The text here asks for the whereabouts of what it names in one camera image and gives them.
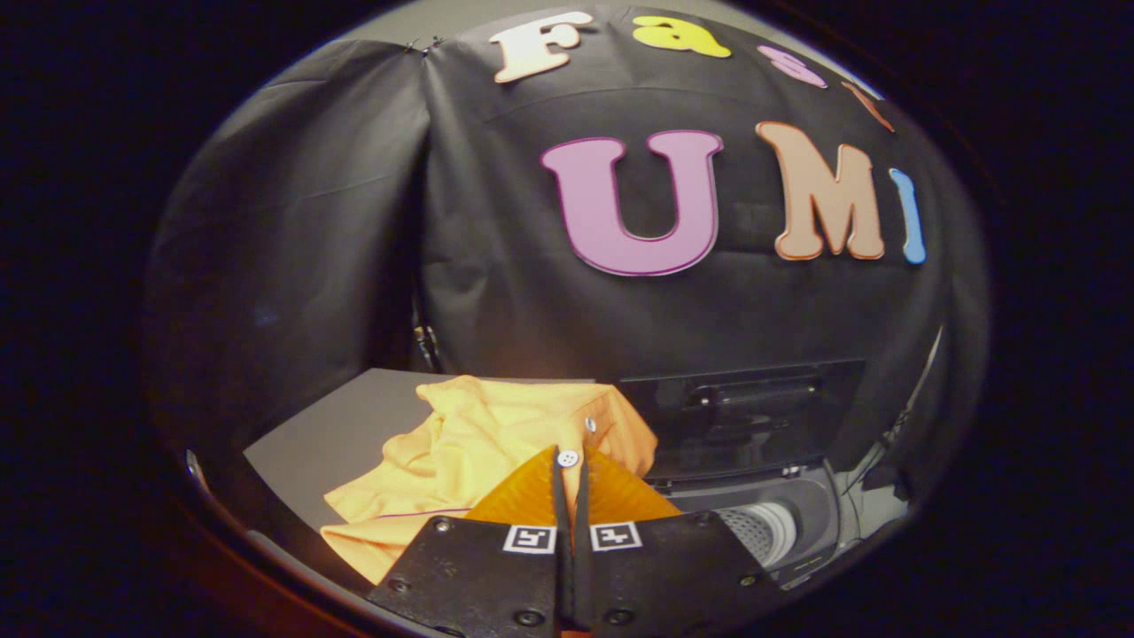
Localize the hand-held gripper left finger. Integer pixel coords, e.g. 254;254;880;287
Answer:
368;446;572;638

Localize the white and dark cabinet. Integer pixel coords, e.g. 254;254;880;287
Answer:
244;368;621;596

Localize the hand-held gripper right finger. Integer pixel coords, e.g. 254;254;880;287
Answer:
571;447;785;638

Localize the black backdrop cloth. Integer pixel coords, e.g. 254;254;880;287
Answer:
146;4;991;497

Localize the orange shirt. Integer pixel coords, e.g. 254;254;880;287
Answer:
321;375;659;586

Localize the thin metal stand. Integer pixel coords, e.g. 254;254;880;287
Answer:
873;323;944;462

